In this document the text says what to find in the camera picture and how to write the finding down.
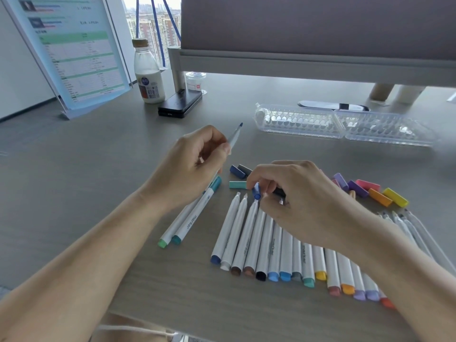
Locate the person's left hand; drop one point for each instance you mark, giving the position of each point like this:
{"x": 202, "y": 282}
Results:
{"x": 185, "y": 167}

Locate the person's right hand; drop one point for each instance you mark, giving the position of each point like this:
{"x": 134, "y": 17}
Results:
{"x": 313, "y": 206}

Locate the blue-ended white marker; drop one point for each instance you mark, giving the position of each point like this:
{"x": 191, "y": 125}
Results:
{"x": 235, "y": 138}

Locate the blue marker cap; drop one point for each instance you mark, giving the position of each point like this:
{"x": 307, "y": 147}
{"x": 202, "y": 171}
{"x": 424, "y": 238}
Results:
{"x": 256, "y": 192}

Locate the set of red-toned markers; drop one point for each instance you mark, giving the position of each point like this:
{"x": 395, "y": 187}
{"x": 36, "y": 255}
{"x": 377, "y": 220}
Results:
{"x": 335, "y": 274}

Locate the navy-ended white marker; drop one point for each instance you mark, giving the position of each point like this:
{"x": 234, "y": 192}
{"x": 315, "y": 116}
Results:
{"x": 226, "y": 227}

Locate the orange-tipped white marker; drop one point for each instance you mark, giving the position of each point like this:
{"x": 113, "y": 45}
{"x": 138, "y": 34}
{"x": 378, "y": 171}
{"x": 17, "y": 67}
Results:
{"x": 345, "y": 274}

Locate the clear plastic marker case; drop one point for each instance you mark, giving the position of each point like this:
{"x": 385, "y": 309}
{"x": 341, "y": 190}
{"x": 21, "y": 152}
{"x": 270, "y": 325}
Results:
{"x": 303, "y": 122}

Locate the red-tipped white marker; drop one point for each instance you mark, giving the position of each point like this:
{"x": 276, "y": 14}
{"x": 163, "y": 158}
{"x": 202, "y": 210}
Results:
{"x": 386, "y": 302}

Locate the person's right forearm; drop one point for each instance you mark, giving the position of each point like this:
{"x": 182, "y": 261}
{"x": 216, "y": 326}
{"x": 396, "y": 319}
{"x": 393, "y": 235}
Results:
{"x": 409, "y": 277}

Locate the person's left forearm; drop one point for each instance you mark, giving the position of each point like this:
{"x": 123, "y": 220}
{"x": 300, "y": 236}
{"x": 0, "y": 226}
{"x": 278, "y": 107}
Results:
{"x": 71, "y": 274}

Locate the person's bare leg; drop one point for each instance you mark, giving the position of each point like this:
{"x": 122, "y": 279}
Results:
{"x": 121, "y": 333}

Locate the black rectangular power bank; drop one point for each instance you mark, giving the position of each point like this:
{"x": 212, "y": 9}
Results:
{"x": 180, "y": 105}

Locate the small clear jar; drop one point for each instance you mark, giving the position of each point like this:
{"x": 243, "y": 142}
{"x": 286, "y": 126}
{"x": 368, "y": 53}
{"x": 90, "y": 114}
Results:
{"x": 196, "y": 83}

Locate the white milk bottle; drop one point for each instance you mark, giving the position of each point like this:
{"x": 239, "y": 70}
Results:
{"x": 149, "y": 85}

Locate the brown paper cup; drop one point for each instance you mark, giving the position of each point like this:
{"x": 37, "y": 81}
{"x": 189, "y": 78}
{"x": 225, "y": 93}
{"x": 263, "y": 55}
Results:
{"x": 381, "y": 92}

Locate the grey desk shelf riser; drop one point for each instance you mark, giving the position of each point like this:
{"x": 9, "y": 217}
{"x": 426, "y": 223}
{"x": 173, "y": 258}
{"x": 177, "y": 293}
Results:
{"x": 285, "y": 67}

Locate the white paper cup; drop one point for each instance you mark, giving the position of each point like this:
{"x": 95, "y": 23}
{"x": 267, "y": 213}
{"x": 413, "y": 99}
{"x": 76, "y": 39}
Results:
{"x": 409, "y": 94}

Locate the white paper slip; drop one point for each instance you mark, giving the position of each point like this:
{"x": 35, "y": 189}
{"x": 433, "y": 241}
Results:
{"x": 452, "y": 96}

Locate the grey desk divider shelf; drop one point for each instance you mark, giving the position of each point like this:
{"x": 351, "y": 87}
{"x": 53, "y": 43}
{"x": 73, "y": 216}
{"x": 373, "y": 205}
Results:
{"x": 320, "y": 24}

